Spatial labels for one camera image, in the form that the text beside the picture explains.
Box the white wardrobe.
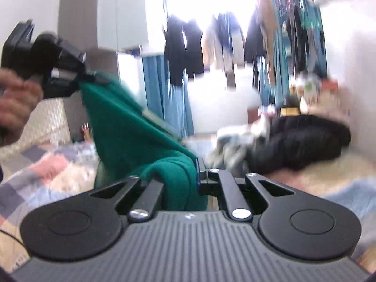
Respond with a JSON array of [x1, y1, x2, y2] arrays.
[[57, 0, 148, 141]]

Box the beige quilted headboard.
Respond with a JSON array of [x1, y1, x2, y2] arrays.
[[0, 96, 71, 160]]

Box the person's left hand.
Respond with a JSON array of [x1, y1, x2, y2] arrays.
[[0, 67, 44, 148]]

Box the patchwork bed quilt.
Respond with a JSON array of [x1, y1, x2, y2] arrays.
[[0, 135, 376, 274]]

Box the blue curtain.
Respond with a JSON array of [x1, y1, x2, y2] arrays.
[[142, 52, 195, 139]]

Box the white grey fleece blanket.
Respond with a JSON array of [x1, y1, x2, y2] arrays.
[[206, 117, 274, 171]]

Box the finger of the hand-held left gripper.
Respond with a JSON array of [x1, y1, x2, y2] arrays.
[[78, 70, 110, 87]]

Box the black puffer jacket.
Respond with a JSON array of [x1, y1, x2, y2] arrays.
[[247, 114, 352, 180]]

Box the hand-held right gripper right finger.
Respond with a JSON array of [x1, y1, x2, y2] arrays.
[[196, 158, 295, 222]]

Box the pink box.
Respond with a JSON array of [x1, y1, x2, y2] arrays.
[[320, 79, 342, 92]]

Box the green sweatshirt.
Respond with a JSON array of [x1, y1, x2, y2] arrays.
[[80, 72, 210, 212]]

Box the row of hanging clothes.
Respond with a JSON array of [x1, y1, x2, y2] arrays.
[[162, 0, 328, 106]]

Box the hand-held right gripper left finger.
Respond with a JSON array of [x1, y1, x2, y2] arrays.
[[90, 176, 164, 223]]

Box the white dotted print pillow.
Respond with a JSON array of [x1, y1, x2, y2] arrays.
[[291, 73, 324, 115]]

